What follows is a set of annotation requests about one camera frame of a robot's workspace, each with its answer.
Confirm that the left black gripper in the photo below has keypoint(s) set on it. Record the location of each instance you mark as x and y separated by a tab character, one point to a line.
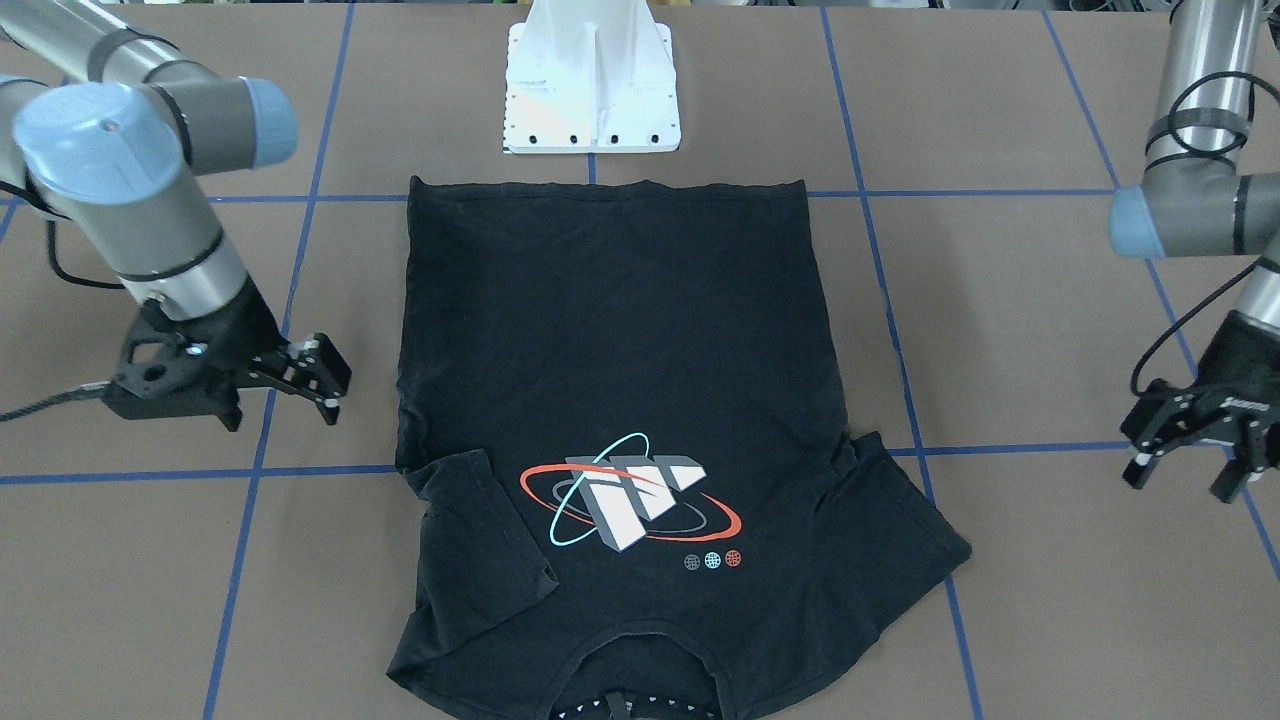
1243	362

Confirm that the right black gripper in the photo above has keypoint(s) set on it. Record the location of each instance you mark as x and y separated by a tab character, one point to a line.
243	327

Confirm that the black graphic t-shirt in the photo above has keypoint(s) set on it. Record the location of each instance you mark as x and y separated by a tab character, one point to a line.
622	408

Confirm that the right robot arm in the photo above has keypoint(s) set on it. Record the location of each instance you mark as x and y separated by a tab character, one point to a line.
118	152

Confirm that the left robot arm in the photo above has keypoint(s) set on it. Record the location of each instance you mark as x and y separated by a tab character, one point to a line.
1193	201

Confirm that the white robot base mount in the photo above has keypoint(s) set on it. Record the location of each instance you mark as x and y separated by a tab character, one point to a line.
590	77

